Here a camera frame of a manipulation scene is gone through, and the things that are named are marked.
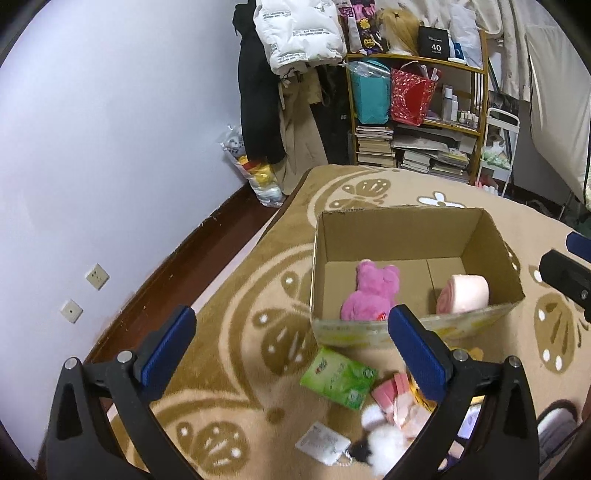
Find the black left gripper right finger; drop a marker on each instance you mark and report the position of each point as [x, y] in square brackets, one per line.
[504, 443]

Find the blonde wig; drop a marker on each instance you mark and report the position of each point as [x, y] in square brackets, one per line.
[400, 28]

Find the stack of books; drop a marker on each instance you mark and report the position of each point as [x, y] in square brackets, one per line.
[440, 152]
[374, 146]

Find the stack of books right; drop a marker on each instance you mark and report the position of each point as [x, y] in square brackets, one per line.
[440, 152]

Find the stack of books left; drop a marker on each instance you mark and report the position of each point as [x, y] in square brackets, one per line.
[374, 146]

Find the green wet wipes pack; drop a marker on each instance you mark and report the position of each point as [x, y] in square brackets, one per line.
[339, 379]

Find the plastic bag of toys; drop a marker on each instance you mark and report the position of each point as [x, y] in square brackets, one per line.
[257, 173]

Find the lower wall socket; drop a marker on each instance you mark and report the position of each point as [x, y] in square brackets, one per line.
[71, 311]

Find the open cardboard box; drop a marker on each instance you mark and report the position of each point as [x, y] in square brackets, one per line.
[429, 245]

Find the white fluffy plush toy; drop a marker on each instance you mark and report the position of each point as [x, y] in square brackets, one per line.
[387, 439]

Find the white curtain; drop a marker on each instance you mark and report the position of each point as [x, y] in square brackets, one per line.
[541, 66]

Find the pink plush bear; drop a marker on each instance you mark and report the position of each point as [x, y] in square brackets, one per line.
[375, 294]

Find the teal tote bag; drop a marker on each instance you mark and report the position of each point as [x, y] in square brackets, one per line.
[371, 86]

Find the white toiletry bottles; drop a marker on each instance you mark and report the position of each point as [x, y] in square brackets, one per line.
[451, 112]

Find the white pink plush pillow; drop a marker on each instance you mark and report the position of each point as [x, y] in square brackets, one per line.
[462, 294]

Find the white tissue packet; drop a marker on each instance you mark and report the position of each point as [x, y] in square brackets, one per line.
[323, 444]

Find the white rolling cart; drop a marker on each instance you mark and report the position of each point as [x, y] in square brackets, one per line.
[497, 156]

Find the wooden bookshelf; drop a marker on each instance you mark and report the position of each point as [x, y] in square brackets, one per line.
[474, 100]

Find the beige hanging coat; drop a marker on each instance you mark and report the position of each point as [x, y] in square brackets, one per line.
[298, 130]

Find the white puffer jacket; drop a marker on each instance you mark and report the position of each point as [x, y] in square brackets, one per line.
[299, 35]

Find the purple printed bag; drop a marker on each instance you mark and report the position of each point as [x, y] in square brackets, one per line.
[359, 21]

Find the red gift bag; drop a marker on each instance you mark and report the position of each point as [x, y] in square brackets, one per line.
[413, 87]

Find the upper wall socket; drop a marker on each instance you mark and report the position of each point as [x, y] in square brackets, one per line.
[97, 277]

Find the black hanging coat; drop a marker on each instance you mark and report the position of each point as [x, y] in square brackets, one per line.
[259, 92]

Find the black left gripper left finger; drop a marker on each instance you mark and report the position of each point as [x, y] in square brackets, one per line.
[80, 442]

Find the black box marked 40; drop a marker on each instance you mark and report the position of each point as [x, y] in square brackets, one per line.
[433, 43]

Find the pink cloth pack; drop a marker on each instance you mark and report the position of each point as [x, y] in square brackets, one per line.
[400, 403]

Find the wall socket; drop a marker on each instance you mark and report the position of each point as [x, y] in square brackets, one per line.
[71, 311]
[97, 277]

